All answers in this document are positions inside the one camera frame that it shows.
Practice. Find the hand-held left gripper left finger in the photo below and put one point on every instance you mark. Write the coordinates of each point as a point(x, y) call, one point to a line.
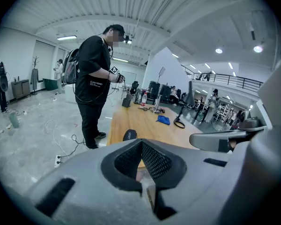
point(84, 177)

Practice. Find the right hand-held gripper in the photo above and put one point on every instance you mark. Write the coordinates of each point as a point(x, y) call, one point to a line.
point(271, 97)

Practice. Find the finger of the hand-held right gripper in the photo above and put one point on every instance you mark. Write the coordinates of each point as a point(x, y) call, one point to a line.
point(206, 140)

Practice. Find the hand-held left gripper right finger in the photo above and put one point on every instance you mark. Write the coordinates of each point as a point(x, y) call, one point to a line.
point(201, 172)

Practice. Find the black oval object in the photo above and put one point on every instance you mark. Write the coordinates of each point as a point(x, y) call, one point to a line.
point(130, 135)

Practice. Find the person's left hand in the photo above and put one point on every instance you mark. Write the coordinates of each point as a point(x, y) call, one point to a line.
point(139, 176)

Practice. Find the white power strip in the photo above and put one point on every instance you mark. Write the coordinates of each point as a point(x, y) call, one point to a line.
point(57, 161)

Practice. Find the blue cloth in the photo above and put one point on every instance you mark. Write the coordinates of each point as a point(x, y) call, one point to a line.
point(163, 120)

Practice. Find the round ceiling light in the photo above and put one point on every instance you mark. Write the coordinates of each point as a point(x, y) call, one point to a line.
point(258, 48)
point(219, 50)

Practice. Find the black balcony railing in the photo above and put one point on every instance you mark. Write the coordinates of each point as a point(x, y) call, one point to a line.
point(224, 77)

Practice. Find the metal stand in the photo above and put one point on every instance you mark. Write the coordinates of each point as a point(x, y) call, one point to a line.
point(157, 104)

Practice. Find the black bin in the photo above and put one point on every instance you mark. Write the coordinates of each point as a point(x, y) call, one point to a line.
point(153, 89)
point(165, 92)

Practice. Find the clear bottle red label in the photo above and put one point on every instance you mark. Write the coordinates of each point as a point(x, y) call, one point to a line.
point(143, 99)

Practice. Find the light panel on stand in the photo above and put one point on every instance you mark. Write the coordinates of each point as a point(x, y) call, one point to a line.
point(162, 71)

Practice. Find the black rectangular box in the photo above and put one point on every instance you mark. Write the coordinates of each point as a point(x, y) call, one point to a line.
point(127, 101)

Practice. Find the black office chair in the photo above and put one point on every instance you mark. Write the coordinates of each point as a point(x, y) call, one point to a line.
point(134, 87)

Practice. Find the grey-green floor bin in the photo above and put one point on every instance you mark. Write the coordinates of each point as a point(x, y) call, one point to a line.
point(14, 119)

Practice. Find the green bin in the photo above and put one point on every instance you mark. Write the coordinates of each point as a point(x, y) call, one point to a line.
point(50, 84)

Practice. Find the whiteboard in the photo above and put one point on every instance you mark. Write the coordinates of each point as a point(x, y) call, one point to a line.
point(128, 77)

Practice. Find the grey cabinet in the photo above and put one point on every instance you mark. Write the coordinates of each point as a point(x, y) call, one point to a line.
point(20, 89)

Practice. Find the grey hanging garment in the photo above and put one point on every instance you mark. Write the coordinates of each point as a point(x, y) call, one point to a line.
point(34, 78)

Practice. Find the long ceiling light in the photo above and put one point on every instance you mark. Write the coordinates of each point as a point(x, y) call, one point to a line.
point(66, 37)
point(120, 59)

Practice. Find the wooden coat rack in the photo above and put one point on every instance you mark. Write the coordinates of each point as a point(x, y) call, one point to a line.
point(35, 61)

